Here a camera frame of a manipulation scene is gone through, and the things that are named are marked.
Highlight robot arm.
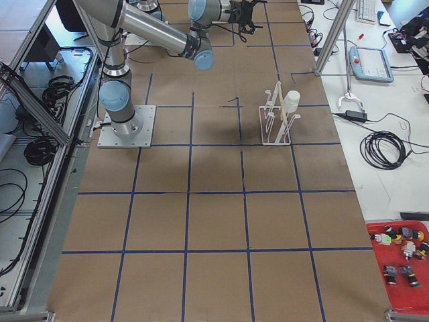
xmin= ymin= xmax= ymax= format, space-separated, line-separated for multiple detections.
xmin=74 ymin=1 xmax=258 ymax=139

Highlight white keyboard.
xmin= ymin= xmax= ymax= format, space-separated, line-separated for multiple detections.
xmin=355 ymin=0 xmax=377 ymax=24

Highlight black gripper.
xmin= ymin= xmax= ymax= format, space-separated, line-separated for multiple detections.
xmin=229 ymin=0 xmax=266 ymax=34

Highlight white ikea cup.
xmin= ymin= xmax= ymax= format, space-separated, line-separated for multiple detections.
xmin=283 ymin=90 xmax=300 ymax=113

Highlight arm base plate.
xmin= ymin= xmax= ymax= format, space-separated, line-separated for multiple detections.
xmin=97 ymin=105 xmax=156 ymax=148

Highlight red parts bin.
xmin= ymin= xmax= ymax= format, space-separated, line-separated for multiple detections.
xmin=367 ymin=221 xmax=428 ymax=315

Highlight white wire cup rack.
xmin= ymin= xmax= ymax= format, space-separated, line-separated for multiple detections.
xmin=258 ymin=81 xmax=301 ymax=146

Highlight aluminium frame post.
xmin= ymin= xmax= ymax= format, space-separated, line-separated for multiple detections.
xmin=314 ymin=0 xmax=355 ymax=76

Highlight coiled black cable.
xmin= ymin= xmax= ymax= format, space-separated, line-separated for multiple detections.
xmin=360 ymin=130 xmax=406 ymax=168

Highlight black power adapter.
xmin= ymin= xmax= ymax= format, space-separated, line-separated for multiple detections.
xmin=345 ymin=110 xmax=368 ymax=123

